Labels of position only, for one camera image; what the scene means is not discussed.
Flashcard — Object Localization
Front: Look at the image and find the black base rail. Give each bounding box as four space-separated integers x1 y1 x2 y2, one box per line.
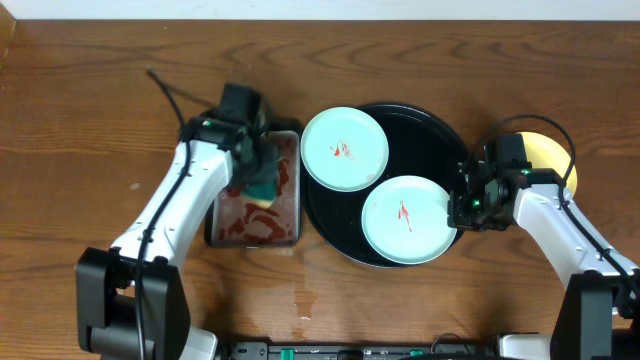
214 340 498 360

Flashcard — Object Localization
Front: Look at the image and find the green yellow sponge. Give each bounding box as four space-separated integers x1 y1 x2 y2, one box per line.
241 181 278 209

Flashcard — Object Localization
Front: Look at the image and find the black rectangular soapy tray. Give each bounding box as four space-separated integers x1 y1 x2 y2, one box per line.
204 121 302 248

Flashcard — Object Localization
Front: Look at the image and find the yellow plate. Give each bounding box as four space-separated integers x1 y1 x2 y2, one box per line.
519 132 571 176

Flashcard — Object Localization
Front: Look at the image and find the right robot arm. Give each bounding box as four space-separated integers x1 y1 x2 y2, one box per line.
448 132 639 359

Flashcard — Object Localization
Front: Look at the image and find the black round tray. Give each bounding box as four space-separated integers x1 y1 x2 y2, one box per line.
300 102 468 268

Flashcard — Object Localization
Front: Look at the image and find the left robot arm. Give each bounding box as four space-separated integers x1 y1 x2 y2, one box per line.
75 116 277 359

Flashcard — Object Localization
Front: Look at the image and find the light blue plate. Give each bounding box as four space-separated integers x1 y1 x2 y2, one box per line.
300 107 389 192
361 175 456 265

